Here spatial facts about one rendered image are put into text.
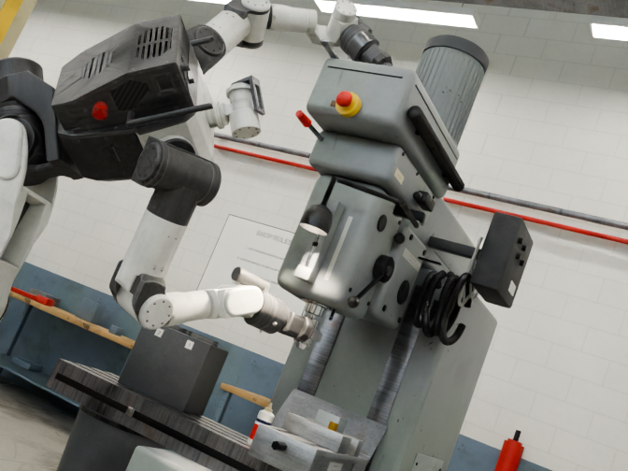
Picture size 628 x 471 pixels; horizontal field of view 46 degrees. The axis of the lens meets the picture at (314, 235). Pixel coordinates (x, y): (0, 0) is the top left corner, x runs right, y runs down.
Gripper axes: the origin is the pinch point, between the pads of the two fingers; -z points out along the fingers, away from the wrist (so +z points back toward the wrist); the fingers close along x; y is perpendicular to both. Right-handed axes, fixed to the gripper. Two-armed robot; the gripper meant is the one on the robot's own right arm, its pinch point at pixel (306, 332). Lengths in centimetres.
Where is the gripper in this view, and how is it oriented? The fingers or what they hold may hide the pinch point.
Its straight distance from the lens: 189.0
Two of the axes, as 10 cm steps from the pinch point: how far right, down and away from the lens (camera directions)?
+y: -3.8, 9.1, -1.9
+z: -6.8, -4.1, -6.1
